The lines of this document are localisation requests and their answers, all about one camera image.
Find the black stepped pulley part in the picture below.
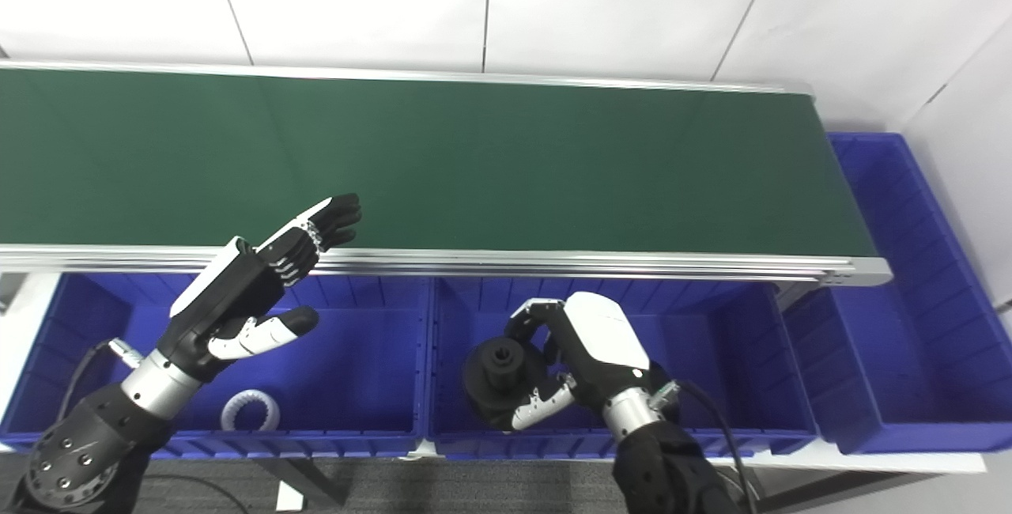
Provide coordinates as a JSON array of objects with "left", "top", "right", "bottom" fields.
[{"left": 463, "top": 338, "right": 558, "bottom": 432}]

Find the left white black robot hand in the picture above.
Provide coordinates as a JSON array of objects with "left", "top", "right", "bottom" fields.
[{"left": 157, "top": 192, "right": 364, "bottom": 383}]

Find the blue plastic bin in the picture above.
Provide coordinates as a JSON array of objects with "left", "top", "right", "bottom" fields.
[
  {"left": 0, "top": 273, "right": 432, "bottom": 459},
  {"left": 783, "top": 132, "right": 1012, "bottom": 455},
  {"left": 427, "top": 277, "right": 819, "bottom": 459}
]

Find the green conveyor belt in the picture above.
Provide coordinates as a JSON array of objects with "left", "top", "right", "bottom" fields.
[
  {"left": 0, "top": 69, "right": 877, "bottom": 258},
  {"left": 0, "top": 59, "right": 893, "bottom": 287}
]

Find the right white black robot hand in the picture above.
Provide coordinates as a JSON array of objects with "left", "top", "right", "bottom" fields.
[{"left": 504, "top": 290, "right": 655, "bottom": 432}]

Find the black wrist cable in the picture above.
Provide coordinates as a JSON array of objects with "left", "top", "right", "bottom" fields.
[
  {"left": 648, "top": 378, "right": 760, "bottom": 514},
  {"left": 55, "top": 338, "right": 145, "bottom": 428}
]

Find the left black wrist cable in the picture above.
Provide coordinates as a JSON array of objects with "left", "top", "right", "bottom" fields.
[{"left": 55, "top": 338, "right": 145, "bottom": 428}]

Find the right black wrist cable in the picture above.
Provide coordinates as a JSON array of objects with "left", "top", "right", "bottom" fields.
[{"left": 648, "top": 378, "right": 760, "bottom": 514}]

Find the white gear ring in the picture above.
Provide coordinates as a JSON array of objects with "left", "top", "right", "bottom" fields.
[{"left": 220, "top": 390, "right": 281, "bottom": 433}]

